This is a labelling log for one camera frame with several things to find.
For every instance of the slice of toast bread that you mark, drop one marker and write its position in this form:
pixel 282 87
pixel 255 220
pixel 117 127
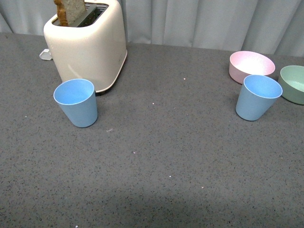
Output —
pixel 68 11

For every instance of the pink plastic bowl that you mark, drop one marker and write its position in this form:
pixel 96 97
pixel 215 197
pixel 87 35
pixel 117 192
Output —
pixel 244 63

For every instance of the cream white toaster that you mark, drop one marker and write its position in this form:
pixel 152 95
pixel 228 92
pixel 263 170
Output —
pixel 95 50

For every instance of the blue plastic cup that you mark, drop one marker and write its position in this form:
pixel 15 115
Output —
pixel 76 98
pixel 258 93

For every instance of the grey curtain backdrop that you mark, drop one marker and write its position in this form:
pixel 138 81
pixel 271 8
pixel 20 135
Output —
pixel 264 26

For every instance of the green plastic bowl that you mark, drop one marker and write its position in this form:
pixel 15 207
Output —
pixel 291 80

